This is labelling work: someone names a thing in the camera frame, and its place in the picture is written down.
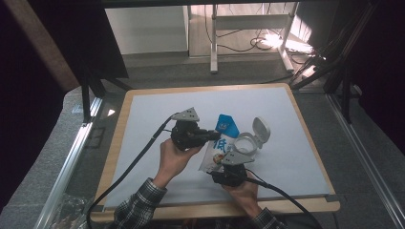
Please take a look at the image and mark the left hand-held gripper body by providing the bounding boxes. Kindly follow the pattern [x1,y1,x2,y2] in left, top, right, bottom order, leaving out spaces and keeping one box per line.
[170,107,208,152]

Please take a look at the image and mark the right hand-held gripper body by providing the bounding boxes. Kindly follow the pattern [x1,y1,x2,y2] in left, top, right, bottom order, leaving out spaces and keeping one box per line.
[211,152,256,188]

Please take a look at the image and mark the blue and white milk carton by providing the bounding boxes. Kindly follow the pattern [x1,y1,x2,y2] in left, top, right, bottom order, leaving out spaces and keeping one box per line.
[199,114,241,175]

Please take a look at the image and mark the white lidded cup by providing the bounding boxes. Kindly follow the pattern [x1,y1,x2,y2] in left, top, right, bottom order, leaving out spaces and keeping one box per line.
[233,116,271,157]

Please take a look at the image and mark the person's right hand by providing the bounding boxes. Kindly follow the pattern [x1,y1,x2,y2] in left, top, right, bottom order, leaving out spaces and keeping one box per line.
[222,178,263,219]

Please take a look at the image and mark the person's left hand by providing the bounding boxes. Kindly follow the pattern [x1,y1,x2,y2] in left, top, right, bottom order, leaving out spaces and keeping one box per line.
[159,137,203,189]

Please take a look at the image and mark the white table mat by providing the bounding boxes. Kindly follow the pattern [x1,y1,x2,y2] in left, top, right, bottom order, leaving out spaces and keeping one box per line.
[104,87,330,208]

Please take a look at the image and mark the black metal stand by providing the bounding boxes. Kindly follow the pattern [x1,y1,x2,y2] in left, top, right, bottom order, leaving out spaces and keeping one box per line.
[79,70,133,124]

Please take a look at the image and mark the white cabinet panel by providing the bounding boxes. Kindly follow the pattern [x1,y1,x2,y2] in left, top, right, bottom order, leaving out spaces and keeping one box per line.
[104,5,191,55]

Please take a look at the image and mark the clear plastic bag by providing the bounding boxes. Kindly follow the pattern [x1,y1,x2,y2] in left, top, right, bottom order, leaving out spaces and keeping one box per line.
[47,192,94,229]

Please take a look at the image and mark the black curtain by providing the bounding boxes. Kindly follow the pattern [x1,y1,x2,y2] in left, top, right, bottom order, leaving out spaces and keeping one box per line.
[28,0,130,80]

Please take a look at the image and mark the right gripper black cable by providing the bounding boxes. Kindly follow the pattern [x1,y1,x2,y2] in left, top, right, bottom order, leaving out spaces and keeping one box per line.
[243,170,323,229]

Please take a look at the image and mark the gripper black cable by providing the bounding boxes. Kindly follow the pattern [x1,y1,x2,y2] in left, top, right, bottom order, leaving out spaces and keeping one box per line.
[243,170,323,229]
[85,113,180,229]

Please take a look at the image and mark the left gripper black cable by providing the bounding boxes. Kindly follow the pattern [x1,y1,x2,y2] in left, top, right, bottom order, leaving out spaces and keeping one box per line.
[85,113,180,229]

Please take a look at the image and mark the black floor cables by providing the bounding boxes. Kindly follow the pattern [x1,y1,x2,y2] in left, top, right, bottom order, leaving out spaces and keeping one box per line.
[203,3,289,54]

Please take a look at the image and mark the white desk frame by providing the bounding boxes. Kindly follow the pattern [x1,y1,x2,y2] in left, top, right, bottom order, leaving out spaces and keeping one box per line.
[209,2,300,74]

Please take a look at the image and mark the aluminium rail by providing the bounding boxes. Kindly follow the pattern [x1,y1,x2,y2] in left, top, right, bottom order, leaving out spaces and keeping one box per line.
[32,96,104,229]
[326,94,405,229]

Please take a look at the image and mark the black tripod with cables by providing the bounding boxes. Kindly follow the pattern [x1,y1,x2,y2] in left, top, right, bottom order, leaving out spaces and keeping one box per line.
[288,0,381,125]

